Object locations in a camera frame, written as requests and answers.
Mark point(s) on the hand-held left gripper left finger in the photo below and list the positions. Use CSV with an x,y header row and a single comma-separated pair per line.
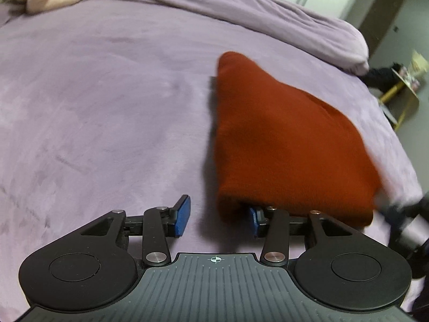
x,y
183,215

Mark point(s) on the yellow legged side table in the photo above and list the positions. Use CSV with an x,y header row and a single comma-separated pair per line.
x,y
404,85

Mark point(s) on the purple folded duvet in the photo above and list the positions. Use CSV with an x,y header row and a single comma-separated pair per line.
x,y
274,13

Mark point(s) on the dark cloth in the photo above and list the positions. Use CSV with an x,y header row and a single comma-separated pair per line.
x,y
382,75

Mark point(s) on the purple bed sheet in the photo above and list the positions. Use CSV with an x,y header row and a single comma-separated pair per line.
x,y
107,114

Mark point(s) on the rust red knit garment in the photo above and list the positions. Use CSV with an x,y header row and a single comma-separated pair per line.
x,y
285,134

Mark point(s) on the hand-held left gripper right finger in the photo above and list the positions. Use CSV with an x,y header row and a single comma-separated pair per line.
x,y
253,222

